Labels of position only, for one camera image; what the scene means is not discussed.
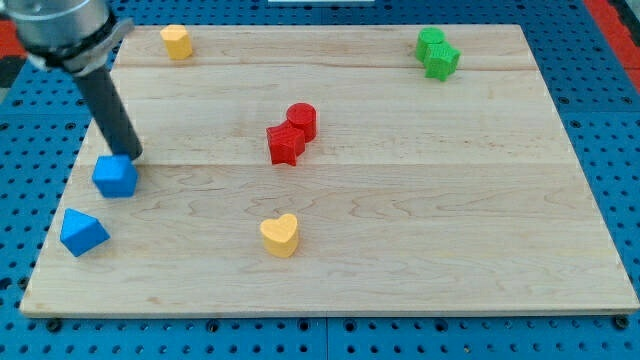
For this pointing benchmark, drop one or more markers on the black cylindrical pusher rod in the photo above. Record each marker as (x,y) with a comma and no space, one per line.
(109,113)

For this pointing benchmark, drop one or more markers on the yellow heart block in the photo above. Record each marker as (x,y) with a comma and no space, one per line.
(281,235)

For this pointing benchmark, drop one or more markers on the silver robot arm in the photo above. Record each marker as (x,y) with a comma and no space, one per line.
(77,37)

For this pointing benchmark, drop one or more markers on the yellow hexagon block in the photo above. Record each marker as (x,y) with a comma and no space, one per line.
(177,41)

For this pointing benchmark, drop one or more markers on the blue cube block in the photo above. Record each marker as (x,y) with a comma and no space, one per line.
(115,176)

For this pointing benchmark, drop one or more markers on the blue triangle block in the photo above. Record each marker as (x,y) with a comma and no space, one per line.
(81,232)

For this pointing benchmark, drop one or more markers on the red star block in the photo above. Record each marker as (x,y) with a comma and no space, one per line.
(285,143)

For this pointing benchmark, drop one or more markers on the red cylinder block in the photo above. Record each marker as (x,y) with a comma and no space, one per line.
(303,116)

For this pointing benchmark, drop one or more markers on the wooden board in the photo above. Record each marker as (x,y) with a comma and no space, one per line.
(416,198)

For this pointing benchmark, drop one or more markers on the green cylinder block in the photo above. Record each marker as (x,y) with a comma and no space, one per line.
(427,36)

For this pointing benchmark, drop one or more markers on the green star block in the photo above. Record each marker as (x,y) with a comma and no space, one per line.
(441,60)

